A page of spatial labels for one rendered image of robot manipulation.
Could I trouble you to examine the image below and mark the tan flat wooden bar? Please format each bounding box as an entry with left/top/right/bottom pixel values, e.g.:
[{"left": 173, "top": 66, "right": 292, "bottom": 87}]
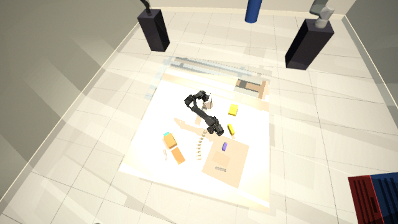
[{"left": 171, "top": 147, "right": 185, "bottom": 165}]

